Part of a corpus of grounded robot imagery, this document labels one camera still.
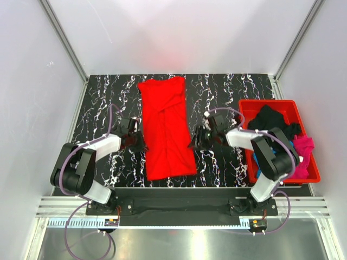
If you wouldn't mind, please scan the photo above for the blue t shirt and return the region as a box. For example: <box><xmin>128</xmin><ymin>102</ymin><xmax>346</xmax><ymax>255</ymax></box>
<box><xmin>254</xmin><ymin>148</ymin><xmax>277</xmax><ymax>180</ymax></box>

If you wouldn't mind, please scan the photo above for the yellow connector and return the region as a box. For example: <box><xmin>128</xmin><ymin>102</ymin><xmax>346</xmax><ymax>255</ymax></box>
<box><xmin>250</xmin><ymin>219</ymin><xmax>267</xmax><ymax>229</ymax></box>
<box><xmin>104</xmin><ymin>218</ymin><xmax>119</xmax><ymax>227</ymax></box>

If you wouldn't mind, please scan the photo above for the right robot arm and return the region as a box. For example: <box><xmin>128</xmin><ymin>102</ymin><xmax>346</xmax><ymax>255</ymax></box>
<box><xmin>188</xmin><ymin>113</ymin><xmax>300</xmax><ymax>215</ymax></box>

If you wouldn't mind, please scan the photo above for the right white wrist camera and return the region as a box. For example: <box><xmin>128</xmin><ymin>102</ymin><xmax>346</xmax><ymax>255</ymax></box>
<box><xmin>203</xmin><ymin>111</ymin><xmax>211</xmax><ymax>131</ymax></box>

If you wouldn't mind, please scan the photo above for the aluminium frame post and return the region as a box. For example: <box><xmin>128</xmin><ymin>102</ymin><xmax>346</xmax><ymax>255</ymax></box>
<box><xmin>273</xmin><ymin>0</ymin><xmax>325</xmax><ymax>82</ymax></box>
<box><xmin>37</xmin><ymin>0</ymin><xmax>89</xmax><ymax>85</ymax></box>

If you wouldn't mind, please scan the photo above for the right aluminium frame post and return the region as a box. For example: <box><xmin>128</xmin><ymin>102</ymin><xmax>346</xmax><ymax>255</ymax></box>
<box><xmin>273</xmin><ymin>0</ymin><xmax>325</xmax><ymax>82</ymax></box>

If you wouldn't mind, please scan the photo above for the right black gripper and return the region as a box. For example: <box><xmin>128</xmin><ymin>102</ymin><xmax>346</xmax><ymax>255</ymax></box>
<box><xmin>187</xmin><ymin>125</ymin><xmax>217</xmax><ymax>151</ymax></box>

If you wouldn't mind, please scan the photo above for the aluminium rail with cable duct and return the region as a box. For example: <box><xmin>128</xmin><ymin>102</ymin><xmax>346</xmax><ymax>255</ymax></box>
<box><xmin>36</xmin><ymin>196</ymin><xmax>330</xmax><ymax>230</ymax></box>

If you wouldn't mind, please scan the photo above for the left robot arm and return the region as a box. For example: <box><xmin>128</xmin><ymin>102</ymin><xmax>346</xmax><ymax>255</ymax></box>
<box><xmin>50</xmin><ymin>118</ymin><xmax>147</xmax><ymax>215</ymax></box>

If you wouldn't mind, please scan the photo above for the right yellow connector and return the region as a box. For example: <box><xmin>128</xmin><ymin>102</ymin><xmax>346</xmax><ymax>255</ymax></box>
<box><xmin>250</xmin><ymin>219</ymin><xmax>267</xmax><ymax>229</ymax></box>

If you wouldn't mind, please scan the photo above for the black t shirt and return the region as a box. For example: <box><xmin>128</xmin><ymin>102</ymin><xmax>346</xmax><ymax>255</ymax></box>
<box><xmin>247</xmin><ymin>105</ymin><xmax>302</xmax><ymax>141</ymax></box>

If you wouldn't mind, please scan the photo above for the red t shirt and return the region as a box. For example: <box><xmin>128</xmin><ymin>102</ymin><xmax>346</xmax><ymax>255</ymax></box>
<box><xmin>138</xmin><ymin>76</ymin><xmax>197</xmax><ymax>181</ymax></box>

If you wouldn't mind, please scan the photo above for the pink t shirt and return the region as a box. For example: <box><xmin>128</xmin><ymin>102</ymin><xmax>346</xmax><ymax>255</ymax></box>
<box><xmin>291</xmin><ymin>135</ymin><xmax>315</xmax><ymax>179</ymax></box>

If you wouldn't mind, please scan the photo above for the red plastic bin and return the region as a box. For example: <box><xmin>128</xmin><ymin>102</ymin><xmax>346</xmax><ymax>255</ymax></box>
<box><xmin>239</xmin><ymin>99</ymin><xmax>320</xmax><ymax>185</ymax></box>

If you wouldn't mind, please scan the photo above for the left yellow connector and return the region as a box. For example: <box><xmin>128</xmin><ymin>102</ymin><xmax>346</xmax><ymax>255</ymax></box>
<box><xmin>104</xmin><ymin>218</ymin><xmax>119</xmax><ymax>227</ymax></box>

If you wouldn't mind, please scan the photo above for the left aluminium frame post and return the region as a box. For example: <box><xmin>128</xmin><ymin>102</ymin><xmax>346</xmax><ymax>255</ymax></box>
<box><xmin>37</xmin><ymin>0</ymin><xmax>89</xmax><ymax>85</ymax></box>

